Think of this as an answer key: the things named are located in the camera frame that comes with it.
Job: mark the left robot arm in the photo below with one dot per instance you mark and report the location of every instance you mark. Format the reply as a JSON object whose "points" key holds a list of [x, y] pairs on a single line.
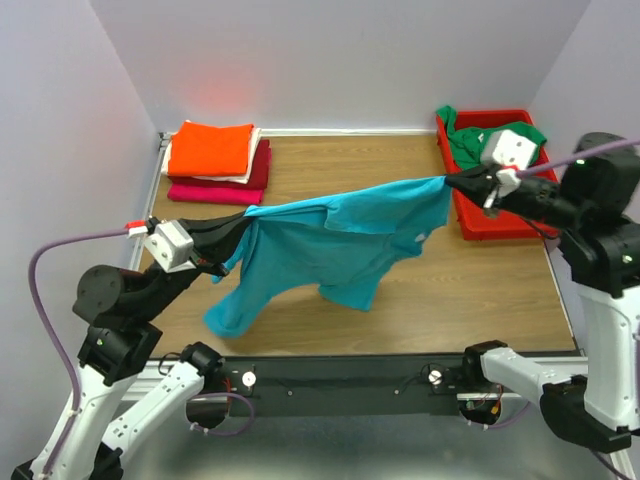
{"points": [[90, 440]]}

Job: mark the folded white t shirt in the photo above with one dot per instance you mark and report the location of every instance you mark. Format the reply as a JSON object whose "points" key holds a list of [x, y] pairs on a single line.
{"points": [[250, 160]]}

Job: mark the folded orange t shirt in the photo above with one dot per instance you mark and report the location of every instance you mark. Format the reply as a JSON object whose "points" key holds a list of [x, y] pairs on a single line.
{"points": [[210, 150]]}

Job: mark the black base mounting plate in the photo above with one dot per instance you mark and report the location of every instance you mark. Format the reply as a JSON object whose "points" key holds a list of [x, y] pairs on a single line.
{"points": [[284, 386]]}

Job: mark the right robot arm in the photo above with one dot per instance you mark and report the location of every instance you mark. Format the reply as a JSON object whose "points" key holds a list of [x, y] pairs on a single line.
{"points": [[598, 410]]}

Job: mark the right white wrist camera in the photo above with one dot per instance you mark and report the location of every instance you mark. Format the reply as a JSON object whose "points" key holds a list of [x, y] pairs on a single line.
{"points": [[506, 150]]}

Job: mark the folded dark red t shirt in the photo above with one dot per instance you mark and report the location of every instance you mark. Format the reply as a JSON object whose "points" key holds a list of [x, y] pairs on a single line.
{"points": [[258, 179]]}

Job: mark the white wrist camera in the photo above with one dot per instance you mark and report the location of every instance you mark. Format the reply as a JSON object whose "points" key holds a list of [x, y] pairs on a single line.
{"points": [[171, 247], [506, 150]]}

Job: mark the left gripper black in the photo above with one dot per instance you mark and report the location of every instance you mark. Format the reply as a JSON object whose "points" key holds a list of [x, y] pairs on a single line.
{"points": [[215, 239]]}

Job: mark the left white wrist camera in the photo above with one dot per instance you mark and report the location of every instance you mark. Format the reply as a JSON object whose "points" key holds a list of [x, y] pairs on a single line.
{"points": [[171, 247]]}

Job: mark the teal blue t shirt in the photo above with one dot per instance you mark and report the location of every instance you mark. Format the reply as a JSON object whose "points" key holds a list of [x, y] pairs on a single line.
{"points": [[344, 244]]}

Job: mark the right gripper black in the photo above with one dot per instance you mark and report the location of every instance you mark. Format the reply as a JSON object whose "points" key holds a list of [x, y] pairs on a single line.
{"points": [[477, 183]]}

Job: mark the green t shirt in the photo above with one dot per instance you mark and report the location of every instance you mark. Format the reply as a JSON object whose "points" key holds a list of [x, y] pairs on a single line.
{"points": [[467, 132]]}

